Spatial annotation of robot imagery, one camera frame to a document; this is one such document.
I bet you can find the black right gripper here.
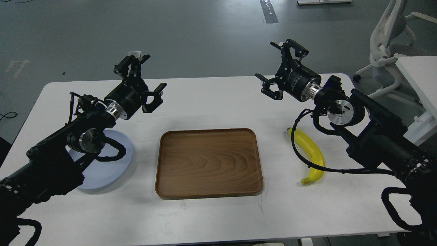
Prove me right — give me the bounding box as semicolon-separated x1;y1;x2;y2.
255;39;321;102

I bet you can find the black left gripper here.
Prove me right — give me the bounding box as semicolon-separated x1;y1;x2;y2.
104;54;167;120

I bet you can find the yellow banana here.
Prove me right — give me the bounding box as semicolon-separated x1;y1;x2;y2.
292;129;326;186

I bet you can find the light blue plate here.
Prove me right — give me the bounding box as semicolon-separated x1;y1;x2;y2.
78;129;133;190

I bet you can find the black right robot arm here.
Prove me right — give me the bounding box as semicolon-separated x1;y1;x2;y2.
255;39;436;246

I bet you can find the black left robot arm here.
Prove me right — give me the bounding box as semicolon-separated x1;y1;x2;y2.
0;54;167;246

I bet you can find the brown wooden tray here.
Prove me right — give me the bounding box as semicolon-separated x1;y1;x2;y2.
155;128;264;200

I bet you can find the white office chair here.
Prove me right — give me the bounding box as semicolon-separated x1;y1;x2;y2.
353;0;436;105

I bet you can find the white side table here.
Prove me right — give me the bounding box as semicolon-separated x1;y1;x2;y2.
395;56;437;146

